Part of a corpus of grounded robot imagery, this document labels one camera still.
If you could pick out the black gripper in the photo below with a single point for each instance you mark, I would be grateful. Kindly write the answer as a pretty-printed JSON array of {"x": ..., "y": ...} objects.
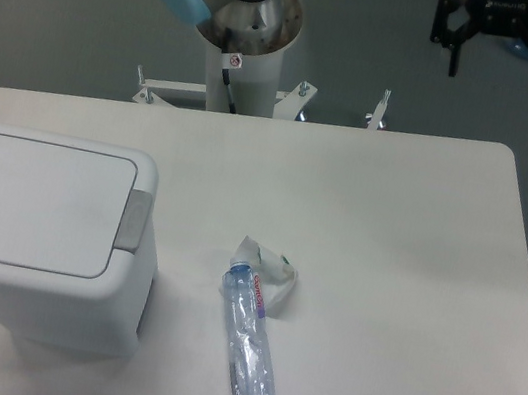
[{"x": 505, "y": 18}]

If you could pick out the white push-button trash can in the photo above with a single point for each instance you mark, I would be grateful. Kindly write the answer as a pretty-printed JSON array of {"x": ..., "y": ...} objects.
[{"x": 77, "y": 246}]

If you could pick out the crumpled white paper wrapper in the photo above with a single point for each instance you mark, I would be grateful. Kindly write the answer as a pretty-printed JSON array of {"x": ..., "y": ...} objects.
[{"x": 278, "y": 278}]

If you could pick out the clear crushed plastic bottle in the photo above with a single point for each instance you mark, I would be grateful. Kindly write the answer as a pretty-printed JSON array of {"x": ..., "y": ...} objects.
[{"x": 249, "y": 354}]

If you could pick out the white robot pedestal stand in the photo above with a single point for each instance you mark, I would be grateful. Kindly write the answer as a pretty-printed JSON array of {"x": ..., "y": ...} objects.
[{"x": 235, "y": 83}]

